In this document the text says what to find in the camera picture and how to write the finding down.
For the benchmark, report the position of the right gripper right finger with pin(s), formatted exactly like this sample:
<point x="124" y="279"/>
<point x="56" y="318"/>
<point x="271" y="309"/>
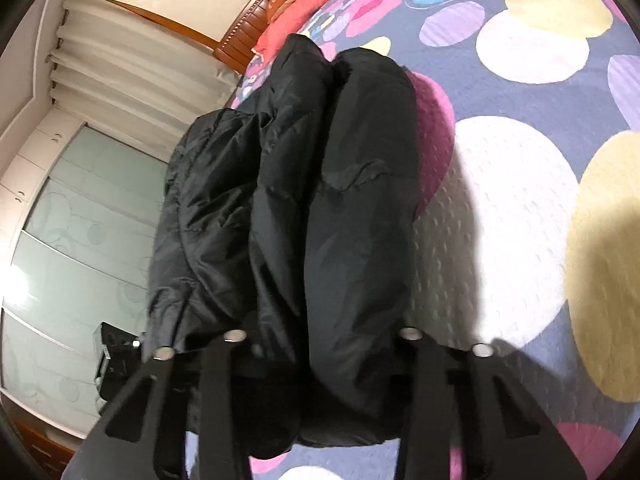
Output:
<point x="503" y="432"/>

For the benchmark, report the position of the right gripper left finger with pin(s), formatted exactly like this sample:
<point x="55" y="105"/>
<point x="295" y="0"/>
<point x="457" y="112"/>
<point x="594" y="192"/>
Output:
<point x="142" y="432"/>

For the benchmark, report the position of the black puffer jacket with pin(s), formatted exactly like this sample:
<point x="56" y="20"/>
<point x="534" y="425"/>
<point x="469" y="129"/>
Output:
<point x="290" y="216"/>

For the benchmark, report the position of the frosted glass wardrobe doors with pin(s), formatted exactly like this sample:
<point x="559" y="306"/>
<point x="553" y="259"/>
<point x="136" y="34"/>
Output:
<point x="79" y="212"/>

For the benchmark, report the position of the beige curtain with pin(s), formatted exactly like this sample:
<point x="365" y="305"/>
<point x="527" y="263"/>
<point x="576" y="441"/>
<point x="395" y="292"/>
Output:
<point x="134" y="80"/>

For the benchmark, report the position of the wooden headboard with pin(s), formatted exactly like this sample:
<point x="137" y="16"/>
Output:
<point x="235" y="49"/>

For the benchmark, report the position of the colourful circle-pattern bedspread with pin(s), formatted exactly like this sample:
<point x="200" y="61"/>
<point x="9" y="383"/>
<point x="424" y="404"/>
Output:
<point x="528" y="235"/>

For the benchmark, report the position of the red blanket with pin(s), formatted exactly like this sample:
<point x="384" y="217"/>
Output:
<point x="290" y="21"/>

